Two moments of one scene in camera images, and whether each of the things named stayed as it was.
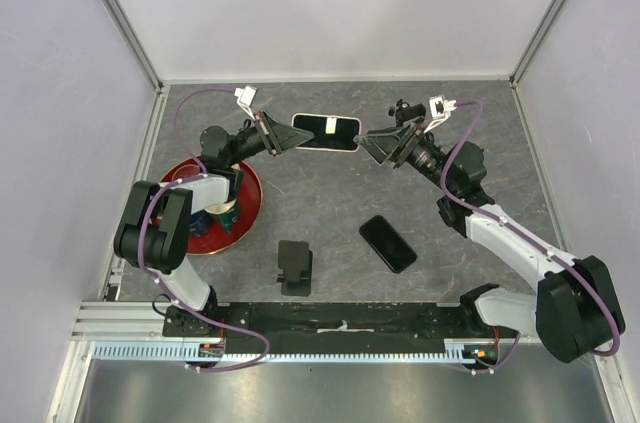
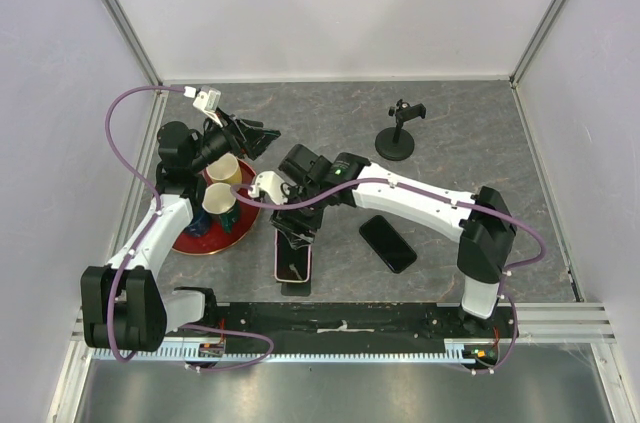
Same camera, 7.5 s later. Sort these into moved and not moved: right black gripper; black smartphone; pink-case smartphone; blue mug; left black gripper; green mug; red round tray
Moved: right black gripper; pink-case smartphone; left black gripper
Not moved: blue mug; red round tray; black smartphone; green mug
